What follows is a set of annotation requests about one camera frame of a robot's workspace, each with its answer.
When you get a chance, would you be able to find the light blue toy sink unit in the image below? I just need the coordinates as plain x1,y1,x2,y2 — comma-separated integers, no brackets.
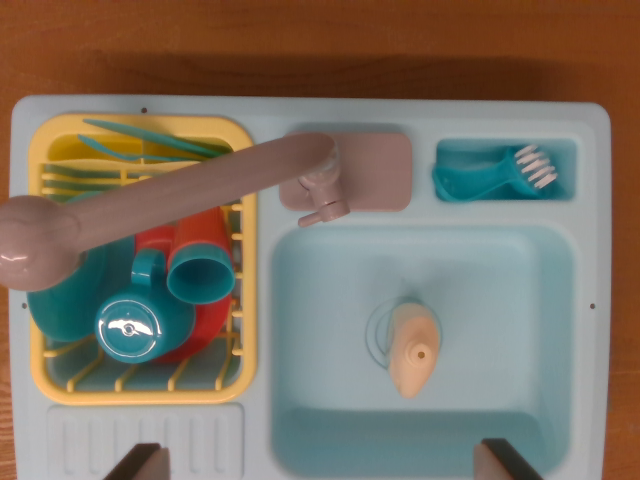
9,94,614,480

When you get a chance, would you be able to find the teal toy plate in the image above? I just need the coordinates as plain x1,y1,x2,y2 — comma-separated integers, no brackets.
26,234,136,344

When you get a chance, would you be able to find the orange toy plate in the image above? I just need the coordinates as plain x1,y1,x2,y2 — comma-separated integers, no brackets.
134,224,234,365

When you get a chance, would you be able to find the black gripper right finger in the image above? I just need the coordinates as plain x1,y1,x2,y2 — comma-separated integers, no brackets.
473,438,544,480

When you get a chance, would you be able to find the yellow dish rack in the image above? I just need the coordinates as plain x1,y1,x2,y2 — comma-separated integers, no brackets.
28,113,259,406

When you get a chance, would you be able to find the orange tumbler with teal rim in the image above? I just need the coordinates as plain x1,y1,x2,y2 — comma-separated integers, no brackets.
166,207,237,305

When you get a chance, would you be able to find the grey toy faucet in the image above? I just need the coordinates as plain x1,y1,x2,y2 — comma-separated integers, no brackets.
0,132,347,292

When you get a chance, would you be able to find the teal toy fork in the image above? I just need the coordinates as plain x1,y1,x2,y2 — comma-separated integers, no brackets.
77,133,201,164

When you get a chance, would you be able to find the teal toy knife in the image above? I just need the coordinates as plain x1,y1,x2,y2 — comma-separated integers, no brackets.
82,118,229,156

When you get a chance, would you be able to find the teal dish brush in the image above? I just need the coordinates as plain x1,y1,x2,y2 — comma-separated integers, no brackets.
431,143,559,204

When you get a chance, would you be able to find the teal toy mug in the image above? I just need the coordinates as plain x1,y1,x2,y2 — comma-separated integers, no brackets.
94,248,196,365

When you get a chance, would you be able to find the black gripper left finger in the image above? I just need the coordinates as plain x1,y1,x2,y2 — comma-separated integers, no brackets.
103,442,171,480

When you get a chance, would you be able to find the peach detergent bottle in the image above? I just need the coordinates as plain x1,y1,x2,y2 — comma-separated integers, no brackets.
388,298,442,400

